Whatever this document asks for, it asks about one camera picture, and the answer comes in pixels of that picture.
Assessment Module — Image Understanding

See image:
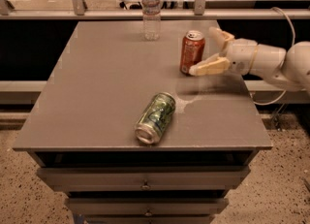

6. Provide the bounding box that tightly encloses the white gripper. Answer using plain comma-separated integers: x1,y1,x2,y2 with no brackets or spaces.
189,27,258,77

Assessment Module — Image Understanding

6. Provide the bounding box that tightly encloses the red coke can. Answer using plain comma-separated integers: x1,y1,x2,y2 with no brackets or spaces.
180,30,205,75

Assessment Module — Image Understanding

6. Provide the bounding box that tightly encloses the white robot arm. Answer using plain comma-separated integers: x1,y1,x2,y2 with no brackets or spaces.
189,27,310,93

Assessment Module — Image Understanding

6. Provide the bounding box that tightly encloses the green soda can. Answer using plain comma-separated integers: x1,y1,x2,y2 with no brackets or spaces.
135,92,176,144

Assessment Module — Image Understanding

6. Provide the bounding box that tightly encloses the clear plastic water bottle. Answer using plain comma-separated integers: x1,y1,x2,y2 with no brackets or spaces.
141,0,161,41

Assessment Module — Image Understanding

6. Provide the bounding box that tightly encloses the upper grey drawer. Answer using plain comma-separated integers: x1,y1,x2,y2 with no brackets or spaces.
37,166,250,192

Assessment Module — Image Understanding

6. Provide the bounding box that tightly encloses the grey drawer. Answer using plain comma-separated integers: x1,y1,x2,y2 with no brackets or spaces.
37,166,250,192
66,198,228,216

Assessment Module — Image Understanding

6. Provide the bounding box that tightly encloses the grey drawer cabinet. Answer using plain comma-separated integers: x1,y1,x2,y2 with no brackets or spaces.
14,21,271,224

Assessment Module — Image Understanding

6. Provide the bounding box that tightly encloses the lower grey drawer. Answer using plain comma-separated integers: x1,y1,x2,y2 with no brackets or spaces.
66,198,228,216

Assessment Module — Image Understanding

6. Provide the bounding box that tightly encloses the white cable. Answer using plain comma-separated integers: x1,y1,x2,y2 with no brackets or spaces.
253,6,296,107

